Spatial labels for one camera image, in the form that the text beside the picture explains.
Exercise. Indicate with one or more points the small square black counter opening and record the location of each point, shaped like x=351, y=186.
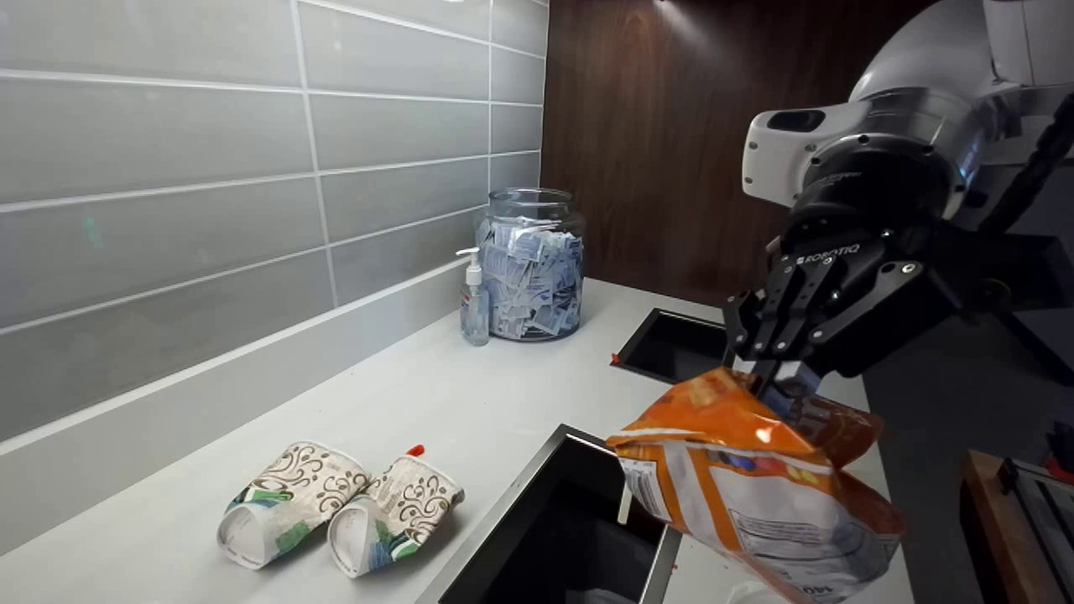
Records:
x=559, y=539

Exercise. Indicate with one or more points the orange chips bag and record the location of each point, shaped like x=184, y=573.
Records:
x=760, y=492

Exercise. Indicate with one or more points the light wooden board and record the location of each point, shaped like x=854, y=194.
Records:
x=991, y=539

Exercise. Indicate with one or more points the patterned paper cup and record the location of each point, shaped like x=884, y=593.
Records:
x=407, y=505
x=303, y=487

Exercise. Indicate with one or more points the clear sanitizer pump bottle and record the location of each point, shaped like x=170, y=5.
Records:
x=477, y=312

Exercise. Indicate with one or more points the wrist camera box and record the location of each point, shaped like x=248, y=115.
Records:
x=1008, y=279

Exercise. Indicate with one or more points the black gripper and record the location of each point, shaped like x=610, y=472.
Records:
x=874, y=237

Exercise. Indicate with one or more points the tiny red scrap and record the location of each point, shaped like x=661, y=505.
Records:
x=416, y=452
x=617, y=360

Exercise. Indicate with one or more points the glass jar with blue packets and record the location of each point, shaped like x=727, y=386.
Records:
x=533, y=279

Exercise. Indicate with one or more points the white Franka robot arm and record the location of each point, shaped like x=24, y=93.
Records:
x=952, y=67

